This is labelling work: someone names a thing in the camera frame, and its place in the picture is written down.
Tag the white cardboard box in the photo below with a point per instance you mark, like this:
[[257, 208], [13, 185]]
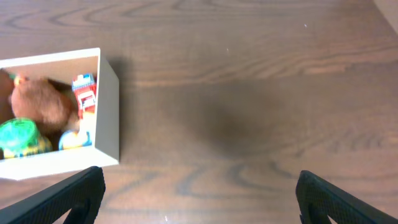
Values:
[[104, 150]]

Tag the brown plush toy with carrot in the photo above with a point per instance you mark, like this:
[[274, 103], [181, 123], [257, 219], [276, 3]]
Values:
[[37, 100]]

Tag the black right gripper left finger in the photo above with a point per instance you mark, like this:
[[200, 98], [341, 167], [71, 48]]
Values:
[[79, 196]]

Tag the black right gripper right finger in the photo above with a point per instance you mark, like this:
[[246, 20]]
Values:
[[321, 202]]

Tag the yellow ball with blue letters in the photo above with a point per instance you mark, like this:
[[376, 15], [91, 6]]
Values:
[[39, 146]]

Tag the red toy fire truck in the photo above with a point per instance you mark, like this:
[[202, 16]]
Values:
[[84, 88]]

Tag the blue and yellow duck toy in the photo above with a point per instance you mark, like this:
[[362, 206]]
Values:
[[81, 137]]

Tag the green round toy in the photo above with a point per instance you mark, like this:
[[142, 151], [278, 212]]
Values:
[[18, 134]]

